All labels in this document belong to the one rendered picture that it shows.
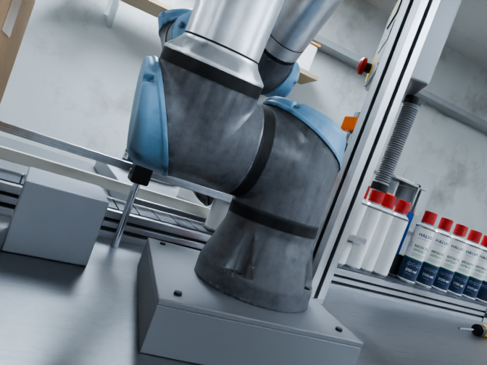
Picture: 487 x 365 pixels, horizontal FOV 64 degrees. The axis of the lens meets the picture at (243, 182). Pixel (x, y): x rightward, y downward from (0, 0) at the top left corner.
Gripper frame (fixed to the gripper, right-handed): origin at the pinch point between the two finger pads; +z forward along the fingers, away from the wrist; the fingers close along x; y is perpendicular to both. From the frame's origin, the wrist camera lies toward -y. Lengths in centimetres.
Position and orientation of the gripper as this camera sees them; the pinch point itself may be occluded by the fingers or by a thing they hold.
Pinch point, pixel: (208, 200)
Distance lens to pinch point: 78.5
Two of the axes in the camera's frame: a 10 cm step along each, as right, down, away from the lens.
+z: 1.1, 9.5, 2.7
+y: -4.3, -2.0, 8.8
